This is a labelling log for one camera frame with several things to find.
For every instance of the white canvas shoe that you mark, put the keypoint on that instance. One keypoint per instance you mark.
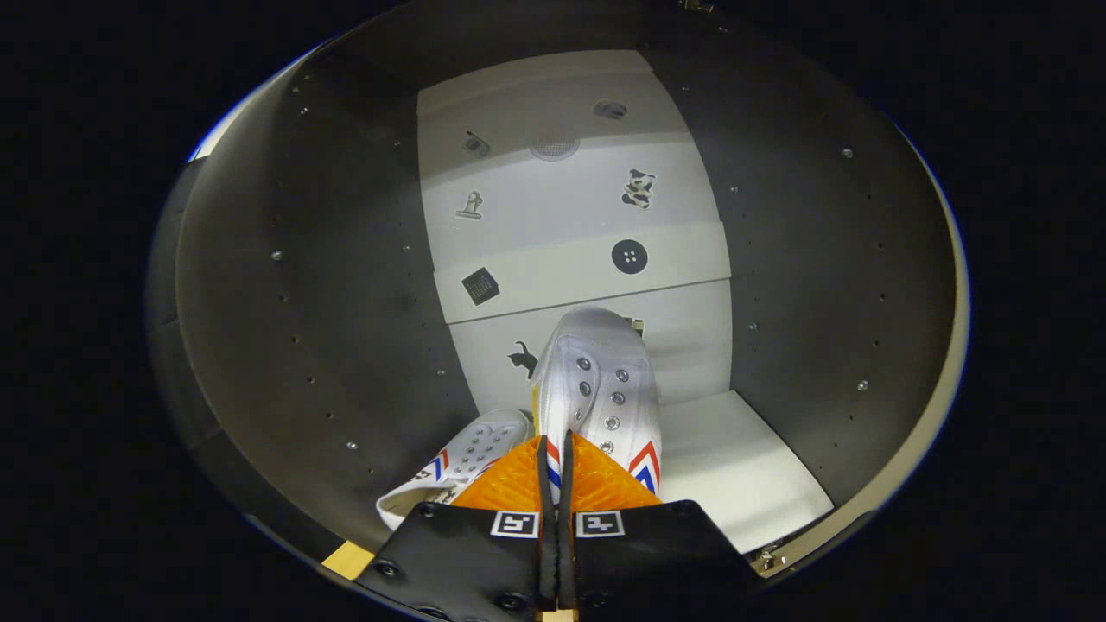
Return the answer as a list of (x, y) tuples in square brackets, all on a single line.
[(596, 380), (471, 453)]

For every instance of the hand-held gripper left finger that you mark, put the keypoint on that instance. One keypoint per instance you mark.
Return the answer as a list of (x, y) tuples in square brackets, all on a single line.
[(449, 561)]

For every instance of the grey shoe cabinet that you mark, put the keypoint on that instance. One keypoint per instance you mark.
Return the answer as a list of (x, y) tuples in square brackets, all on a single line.
[(328, 302)]

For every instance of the metal door hinge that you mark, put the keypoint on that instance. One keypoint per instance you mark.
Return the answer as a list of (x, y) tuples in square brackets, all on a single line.
[(769, 560)]

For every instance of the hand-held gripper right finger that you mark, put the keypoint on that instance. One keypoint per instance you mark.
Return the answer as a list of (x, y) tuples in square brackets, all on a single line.
[(657, 561)]

